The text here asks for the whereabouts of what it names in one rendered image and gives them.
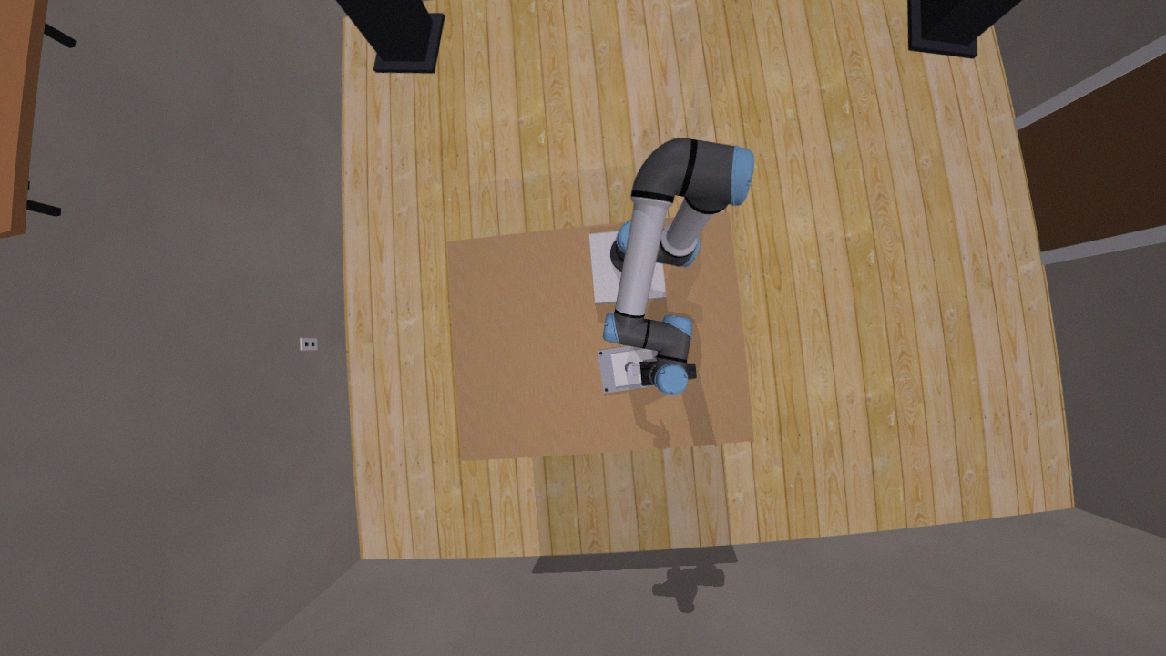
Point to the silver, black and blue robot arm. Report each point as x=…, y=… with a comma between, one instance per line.
x=716, y=174

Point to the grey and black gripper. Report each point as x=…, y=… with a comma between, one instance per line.
x=644, y=373

